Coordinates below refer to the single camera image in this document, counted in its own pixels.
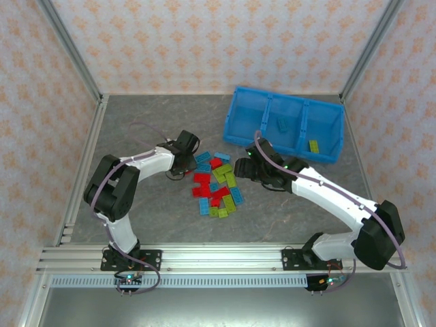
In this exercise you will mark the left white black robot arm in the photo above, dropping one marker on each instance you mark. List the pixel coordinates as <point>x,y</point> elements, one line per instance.
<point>150,163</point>

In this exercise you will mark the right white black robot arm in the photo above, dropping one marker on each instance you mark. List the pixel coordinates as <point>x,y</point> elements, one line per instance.
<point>327,194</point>

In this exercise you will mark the long aluminium mounting rail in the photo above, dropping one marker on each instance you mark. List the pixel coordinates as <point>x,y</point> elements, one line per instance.
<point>221,259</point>

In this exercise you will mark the aluminium frame post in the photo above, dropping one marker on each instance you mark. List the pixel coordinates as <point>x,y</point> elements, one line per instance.
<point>69,47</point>
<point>373,47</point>

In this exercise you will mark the blue three-compartment bin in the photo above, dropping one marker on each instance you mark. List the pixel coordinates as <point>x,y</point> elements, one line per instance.
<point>248,112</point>

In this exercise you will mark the small square blue lego brick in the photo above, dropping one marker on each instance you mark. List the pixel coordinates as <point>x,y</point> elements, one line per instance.
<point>214,187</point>

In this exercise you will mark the aluminium frame leg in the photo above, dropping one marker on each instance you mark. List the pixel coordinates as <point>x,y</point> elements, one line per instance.
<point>32,303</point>
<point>407,299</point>

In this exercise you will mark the aluminium table side rail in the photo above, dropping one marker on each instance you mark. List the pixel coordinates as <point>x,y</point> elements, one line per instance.
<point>82,170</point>
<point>357,146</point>

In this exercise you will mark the brushed metal panel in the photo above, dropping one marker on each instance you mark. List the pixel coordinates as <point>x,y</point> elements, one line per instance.
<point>221,306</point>

